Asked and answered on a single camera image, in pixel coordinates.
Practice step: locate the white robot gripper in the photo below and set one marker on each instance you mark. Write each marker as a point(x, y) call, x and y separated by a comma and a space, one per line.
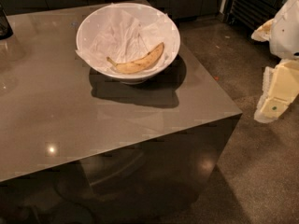
point(286, 36)

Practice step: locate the yellow spotted banana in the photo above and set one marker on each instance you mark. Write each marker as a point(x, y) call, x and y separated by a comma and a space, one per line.
point(132, 67)

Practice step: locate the white ceramic bowl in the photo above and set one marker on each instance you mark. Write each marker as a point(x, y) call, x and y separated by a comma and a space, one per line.
point(93, 19)

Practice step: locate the white crumpled paper liner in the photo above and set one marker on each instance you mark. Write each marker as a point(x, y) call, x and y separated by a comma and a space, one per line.
point(121, 38)

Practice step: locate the dark object at table edge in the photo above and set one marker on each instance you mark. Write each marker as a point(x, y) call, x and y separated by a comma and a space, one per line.
point(5, 28)

